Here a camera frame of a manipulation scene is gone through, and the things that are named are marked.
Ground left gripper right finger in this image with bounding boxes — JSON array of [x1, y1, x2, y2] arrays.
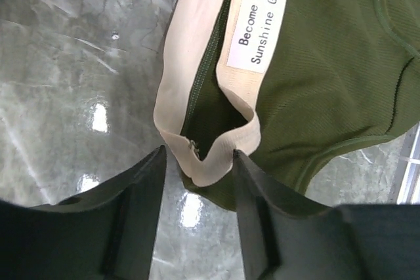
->
[[232, 151, 419, 279]]

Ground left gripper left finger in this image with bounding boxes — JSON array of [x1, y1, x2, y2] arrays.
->
[[1, 146, 167, 279]]

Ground olive green underwear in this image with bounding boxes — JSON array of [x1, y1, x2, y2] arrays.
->
[[154, 0, 419, 210]]

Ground aluminium mounting rail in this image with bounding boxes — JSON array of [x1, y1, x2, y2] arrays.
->
[[388, 123, 420, 205]]

